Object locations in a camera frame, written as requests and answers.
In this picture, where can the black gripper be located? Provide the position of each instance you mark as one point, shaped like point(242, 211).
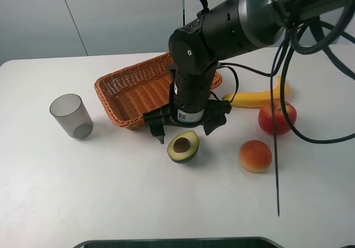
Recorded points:
point(189, 104)

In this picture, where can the halved avocado with pit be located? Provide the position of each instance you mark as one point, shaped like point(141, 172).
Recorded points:
point(183, 147)

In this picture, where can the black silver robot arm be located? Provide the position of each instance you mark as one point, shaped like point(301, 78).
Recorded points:
point(233, 28)

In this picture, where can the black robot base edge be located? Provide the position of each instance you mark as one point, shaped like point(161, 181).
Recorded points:
point(209, 242)

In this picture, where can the orange wicker basket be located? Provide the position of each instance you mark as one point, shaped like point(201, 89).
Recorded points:
point(131, 92)

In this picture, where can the yellow banana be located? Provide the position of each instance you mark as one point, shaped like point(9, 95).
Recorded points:
point(256, 99)

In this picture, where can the orange peach fruit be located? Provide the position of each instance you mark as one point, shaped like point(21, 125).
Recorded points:
point(255, 156)

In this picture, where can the red apple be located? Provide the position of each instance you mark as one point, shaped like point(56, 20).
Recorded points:
point(265, 117)

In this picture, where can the grey translucent plastic cup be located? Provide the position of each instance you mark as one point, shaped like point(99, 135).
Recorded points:
point(72, 115)

